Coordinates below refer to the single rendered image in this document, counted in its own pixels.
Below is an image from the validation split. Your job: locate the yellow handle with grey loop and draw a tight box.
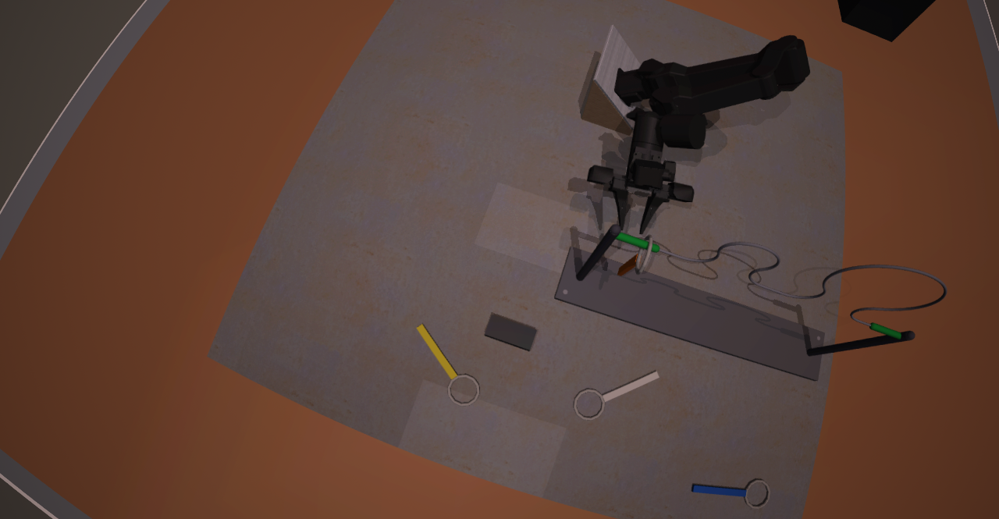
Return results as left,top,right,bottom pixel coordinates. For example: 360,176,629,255
417,324,480,407

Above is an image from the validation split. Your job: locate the dark blue handle with grey loop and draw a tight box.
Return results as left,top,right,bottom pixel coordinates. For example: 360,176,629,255
692,479,770,509

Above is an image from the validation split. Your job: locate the orange handle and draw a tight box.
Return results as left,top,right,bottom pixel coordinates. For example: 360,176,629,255
617,234,653,276

